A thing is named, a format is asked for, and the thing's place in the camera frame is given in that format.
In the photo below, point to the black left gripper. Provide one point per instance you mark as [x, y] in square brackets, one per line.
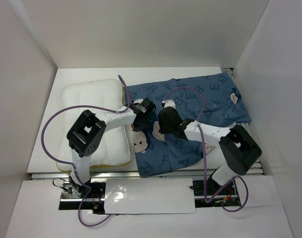
[143, 127]

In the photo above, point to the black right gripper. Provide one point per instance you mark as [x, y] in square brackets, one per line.
[162, 129]

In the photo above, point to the white glossy cover sheet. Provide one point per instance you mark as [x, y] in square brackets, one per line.
[149, 196]

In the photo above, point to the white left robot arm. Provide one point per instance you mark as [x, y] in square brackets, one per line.
[86, 134]

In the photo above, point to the blue printed pillowcase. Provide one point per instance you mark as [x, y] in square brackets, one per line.
[213, 100]

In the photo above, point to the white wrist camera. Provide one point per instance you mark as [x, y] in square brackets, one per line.
[168, 103]
[140, 108]

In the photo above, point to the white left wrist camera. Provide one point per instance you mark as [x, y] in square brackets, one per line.
[140, 108]

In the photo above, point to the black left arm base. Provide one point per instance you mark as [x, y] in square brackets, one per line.
[70, 198]

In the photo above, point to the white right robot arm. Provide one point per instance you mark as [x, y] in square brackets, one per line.
[239, 149]

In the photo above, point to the aluminium front rail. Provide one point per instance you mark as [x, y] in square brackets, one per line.
[136, 175]

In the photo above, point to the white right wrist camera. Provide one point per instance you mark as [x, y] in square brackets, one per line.
[168, 103]

